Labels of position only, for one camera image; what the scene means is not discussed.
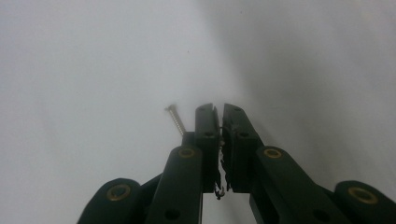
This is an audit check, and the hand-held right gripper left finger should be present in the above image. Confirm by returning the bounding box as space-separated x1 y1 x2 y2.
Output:
181 103 223 194

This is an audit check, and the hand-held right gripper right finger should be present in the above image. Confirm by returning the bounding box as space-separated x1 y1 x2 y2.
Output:
221 103 265 193

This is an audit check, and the silver screw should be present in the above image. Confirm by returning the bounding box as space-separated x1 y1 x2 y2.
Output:
164 105 188 135

